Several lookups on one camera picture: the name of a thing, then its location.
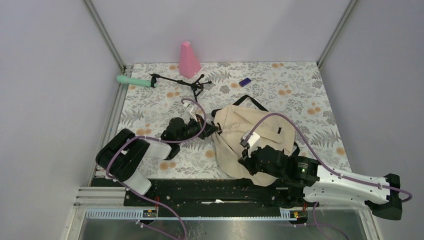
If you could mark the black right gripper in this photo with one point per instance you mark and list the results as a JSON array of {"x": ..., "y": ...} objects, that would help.
[{"x": 247, "y": 160}]

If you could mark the green tube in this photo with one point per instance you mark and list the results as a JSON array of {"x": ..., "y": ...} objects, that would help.
[{"x": 135, "y": 81}]

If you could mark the beige canvas backpack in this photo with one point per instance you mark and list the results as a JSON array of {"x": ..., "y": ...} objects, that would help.
[{"x": 233, "y": 122}]

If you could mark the pink cone-shaped object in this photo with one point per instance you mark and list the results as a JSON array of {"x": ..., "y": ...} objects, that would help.
[{"x": 189, "y": 64}]

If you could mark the small purple box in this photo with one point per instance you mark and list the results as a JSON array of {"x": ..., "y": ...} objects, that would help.
[{"x": 245, "y": 82}]

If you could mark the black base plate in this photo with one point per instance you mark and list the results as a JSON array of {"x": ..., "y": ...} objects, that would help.
[{"x": 211, "y": 199}]

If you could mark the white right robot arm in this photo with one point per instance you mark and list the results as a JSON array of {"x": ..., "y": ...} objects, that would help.
[{"x": 383, "y": 196}]

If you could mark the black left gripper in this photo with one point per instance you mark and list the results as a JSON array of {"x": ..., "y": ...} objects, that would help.
[{"x": 199, "y": 122}]

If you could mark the black compass tool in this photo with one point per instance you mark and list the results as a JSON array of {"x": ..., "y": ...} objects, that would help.
[{"x": 197, "y": 87}]

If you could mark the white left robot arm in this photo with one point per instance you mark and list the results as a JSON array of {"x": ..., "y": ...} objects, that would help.
[{"x": 121, "y": 156}]

